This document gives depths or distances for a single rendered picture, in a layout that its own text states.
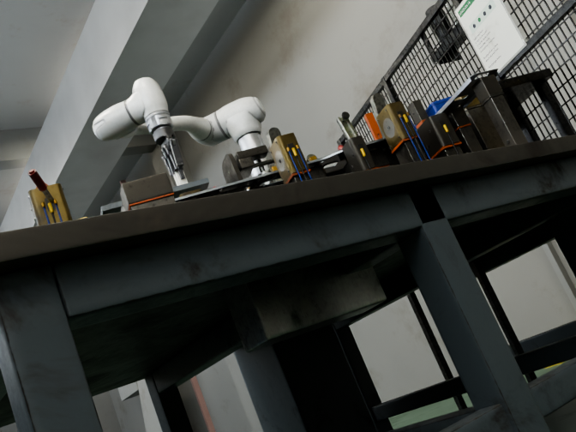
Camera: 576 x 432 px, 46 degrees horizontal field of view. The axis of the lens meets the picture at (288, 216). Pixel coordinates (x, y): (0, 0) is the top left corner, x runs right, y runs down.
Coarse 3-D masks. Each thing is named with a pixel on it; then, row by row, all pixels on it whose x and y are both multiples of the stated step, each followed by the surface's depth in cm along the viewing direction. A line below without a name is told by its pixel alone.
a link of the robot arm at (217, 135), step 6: (210, 120) 290; (216, 120) 289; (216, 126) 289; (216, 132) 289; (222, 132) 290; (210, 138) 289; (216, 138) 291; (222, 138) 292; (228, 138) 294; (204, 144) 293; (210, 144) 295; (216, 144) 299
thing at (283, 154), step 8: (280, 136) 186; (288, 136) 187; (280, 144) 186; (288, 144) 186; (296, 144) 187; (272, 152) 192; (280, 152) 186; (288, 152) 185; (296, 152) 185; (280, 160) 188; (288, 160) 184; (296, 160) 185; (304, 160) 186; (280, 168) 189; (288, 168) 185; (296, 168) 184; (304, 168) 185; (280, 176) 191; (288, 176) 186; (296, 176) 184; (304, 176) 183
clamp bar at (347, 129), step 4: (344, 112) 237; (344, 116) 236; (348, 116) 237; (340, 120) 239; (344, 120) 239; (348, 120) 239; (340, 124) 239; (344, 124) 239; (348, 124) 239; (340, 128) 239; (344, 128) 237; (348, 128) 239; (352, 128) 238; (344, 132) 238; (348, 132) 237; (352, 132) 238; (356, 132) 237; (348, 136) 236; (352, 136) 237
